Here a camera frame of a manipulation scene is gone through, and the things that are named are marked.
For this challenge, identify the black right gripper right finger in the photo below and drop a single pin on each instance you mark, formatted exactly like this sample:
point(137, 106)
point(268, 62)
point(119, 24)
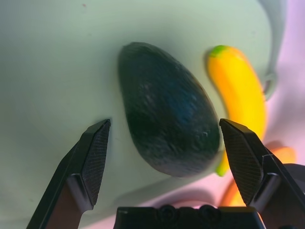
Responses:
point(245, 164)

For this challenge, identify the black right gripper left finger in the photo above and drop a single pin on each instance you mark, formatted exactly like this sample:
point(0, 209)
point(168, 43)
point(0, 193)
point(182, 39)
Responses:
point(78, 171)

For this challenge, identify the dark green toy avocado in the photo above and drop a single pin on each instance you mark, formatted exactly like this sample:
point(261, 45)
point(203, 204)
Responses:
point(164, 107)

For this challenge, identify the yellow plastic plate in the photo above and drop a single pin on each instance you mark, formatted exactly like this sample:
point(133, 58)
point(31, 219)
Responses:
point(283, 155)

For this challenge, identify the yellow toy banana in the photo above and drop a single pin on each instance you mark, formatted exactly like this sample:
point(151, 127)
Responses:
point(238, 90)

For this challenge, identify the green plastic tray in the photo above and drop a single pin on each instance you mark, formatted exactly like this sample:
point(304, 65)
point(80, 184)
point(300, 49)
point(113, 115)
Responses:
point(59, 71)

